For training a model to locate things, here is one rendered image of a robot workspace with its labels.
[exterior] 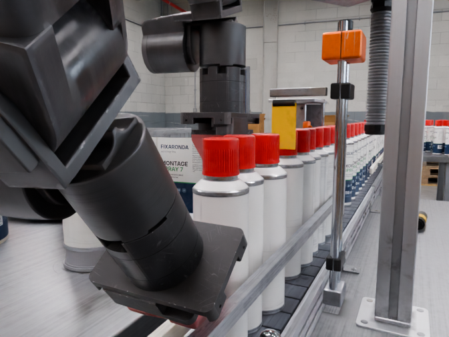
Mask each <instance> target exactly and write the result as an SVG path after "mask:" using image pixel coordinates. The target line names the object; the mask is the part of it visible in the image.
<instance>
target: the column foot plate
mask: <svg viewBox="0 0 449 337"><path fill-rule="evenodd" d="M375 301H376V299H375V298H368V297H364V298H362V301H361V305H360V308H359V312H358V315H357V320H356V322H355V324H356V325H357V326H359V327H362V328H367V329H370V330H376V331H379V332H385V333H388V334H393V335H396V336H402V337H430V325H429V315H428V310H427V309H425V308H420V307H416V306H412V323H411V328H408V327H405V326H399V325H395V324H390V323H386V322H380V321H377V320H374V316H375V315H374V314H375Z"/></svg>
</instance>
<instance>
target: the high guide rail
mask: <svg viewBox="0 0 449 337"><path fill-rule="evenodd" d="M332 198H333V196H332V197H331V198H330V199H329V200H328V201H327V202H326V203H325V204H324V205H323V206H322V207H321V208H320V209H319V210H318V211H317V212H316V213H315V214H314V215H313V216H312V217H311V218H310V219H308V220H307V221H306V222H305V223H304V224H303V225H302V226H301V227H300V228H299V229H298V230H297V231H296V232H295V233H294V234H293V235H292V236H291V237H290V238H289V239H288V240H287V241H286V242H285V243H284V244H283V245H282V246H280V248H278V250H276V252H274V254H272V256H270V258H268V260H267V261H266V262H265V263H264V264H263V265H262V266H261V267H260V268H259V269H258V270H257V271H255V272H254V273H253V274H252V275H251V276H250V277H249V278H248V279H247V280H246V281H245V282H244V283H243V284H242V285H241V286H240V287H239V288H238V289H237V290H236V291H235V292H234V293H233V294H232V295H231V296H230V297H228V298H227V299H226V300H225V303H224V306H223V307H222V310H221V313H220V316H219V317H218V318H217V319H216V320H215V321H214V322H209V321H208V319H206V320H205V321H204V322H203V323H202V324H201V325H200V326H199V327H198V328H197V329H196V330H195V331H194V332H193V333H192V334H191V335H190V336H189V337H224V336H225V335H226V334H227V333H228V331H229V330H230V329H231V328H232V327H233V326H234V325H235V324H236V323H237V321H238V320H239V319H240V318H241V316H242V315H243V314H244V313H245V312H246V311H247V310H248V309H249V307H250V306H251V305H252V304H253V302H254V301H255V300H256V299H257V298H258V297H259V296H260V295H261V294H262V292H263V291H264V290H265V289H266V287H267V286H268V285H269V284H270V283H271V282H272V281H273V280H274V278H275V277H276V276H277V275H278V274H279V272H280V271H281V270H282V269H283V268H284V267H285V266H286V265H287V263H288V262H289V261H290V260H291V258H292V257H293V256H294V255H295V254H296V253H297V252H298V251H299V249H300V248H301V247H302V246H303V245H304V243H305V242H306V241H307V240H308V239H309V238H310V237H311V236H312V234H313V233H314V232H315V231H316V230H317V228H318V227H319V226H320V225H321V224H322V222H324V220H325V219H326V218H327V217H328V216H329V214H330V213H331V212H332Z"/></svg>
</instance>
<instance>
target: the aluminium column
mask: <svg viewBox="0 0 449 337"><path fill-rule="evenodd" d="M433 7H434V0H392V14H391V26H390V50H389V62H388V86H387V98H386V121H385V134H384V157H383V170H382V193H381V206H380V230H379V242H378V266H377V277H376V301H375V314H374V315H375V316H374V320H377V321H380V322H386V323H390V324H395V325H399V326H405V327H408V328H411V323H412V305H413V295H414V276H415V266H416V248H417V237H418V219H419V208H420V189H421V180H422V161H423V151H424V132H425V122H426V103H427V93H428V74H429V65H430V46H431V36H432V17H433Z"/></svg>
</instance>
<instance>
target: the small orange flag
mask: <svg viewBox="0 0 449 337"><path fill-rule="evenodd" d="M296 113H297V103H296V100H273V103H272V131H271V133H277V134H279V135H280V146H279V149H293V150H295V141H296Z"/></svg>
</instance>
